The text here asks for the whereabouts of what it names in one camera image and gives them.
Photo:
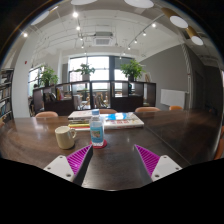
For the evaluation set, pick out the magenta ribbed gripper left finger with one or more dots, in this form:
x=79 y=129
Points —
x=72 y=167

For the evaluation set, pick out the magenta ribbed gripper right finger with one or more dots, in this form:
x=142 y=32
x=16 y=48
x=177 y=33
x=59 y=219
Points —
x=153 y=167

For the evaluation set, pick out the clear plastic water bottle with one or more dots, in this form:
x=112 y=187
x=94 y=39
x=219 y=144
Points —
x=96 y=129

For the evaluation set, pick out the cream ceramic mug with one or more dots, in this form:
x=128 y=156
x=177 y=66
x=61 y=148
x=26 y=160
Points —
x=65 y=137

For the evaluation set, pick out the red round coaster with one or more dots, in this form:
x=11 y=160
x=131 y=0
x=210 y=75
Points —
x=100 y=147

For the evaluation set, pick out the stack of books left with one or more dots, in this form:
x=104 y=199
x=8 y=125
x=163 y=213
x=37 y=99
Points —
x=80 y=120

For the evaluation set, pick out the orange chair far middle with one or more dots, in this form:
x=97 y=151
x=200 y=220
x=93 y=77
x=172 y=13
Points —
x=147 y=109

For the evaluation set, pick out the orange chair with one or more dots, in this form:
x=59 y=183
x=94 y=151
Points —
x=220 y=148
x=147 y=109
x=175 y=108
x=46 y=114

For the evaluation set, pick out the orange chair far left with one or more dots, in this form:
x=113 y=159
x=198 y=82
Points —
x=46 y=114

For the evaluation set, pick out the orange chair far right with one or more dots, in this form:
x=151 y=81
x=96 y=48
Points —
x=175 y=108

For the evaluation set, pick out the orange chair right side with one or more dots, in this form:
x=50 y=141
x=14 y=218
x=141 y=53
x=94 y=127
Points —
x=220 y=148

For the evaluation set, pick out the white whiteboard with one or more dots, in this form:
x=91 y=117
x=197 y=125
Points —
x=172 y=97

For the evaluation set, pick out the dark wooden shelf unit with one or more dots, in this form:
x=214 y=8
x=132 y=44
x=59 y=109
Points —
x=122 y=96

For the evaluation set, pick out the potted plant left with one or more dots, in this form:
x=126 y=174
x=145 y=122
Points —
x=48 y=77

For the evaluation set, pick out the potted plant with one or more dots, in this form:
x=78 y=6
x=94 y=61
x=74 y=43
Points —
x=132 y=70
x=48 y=77
x=86 y=71

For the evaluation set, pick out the potted plant middle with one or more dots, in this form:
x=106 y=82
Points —
x=86 y=71

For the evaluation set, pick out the potted plant right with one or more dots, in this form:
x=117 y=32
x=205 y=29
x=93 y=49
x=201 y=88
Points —
x=132 y=70

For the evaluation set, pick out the ceiling air conditioner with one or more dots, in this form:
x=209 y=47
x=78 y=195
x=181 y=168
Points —
x=102 y=38

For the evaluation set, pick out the round ceiling lamp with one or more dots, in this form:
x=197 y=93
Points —
x=197 y=40
x=40 y=18
x=140 y=3
x=179 y=22
x=82 y=2

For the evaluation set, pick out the bookshelf at left wall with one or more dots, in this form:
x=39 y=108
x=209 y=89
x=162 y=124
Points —
x=6 y=77

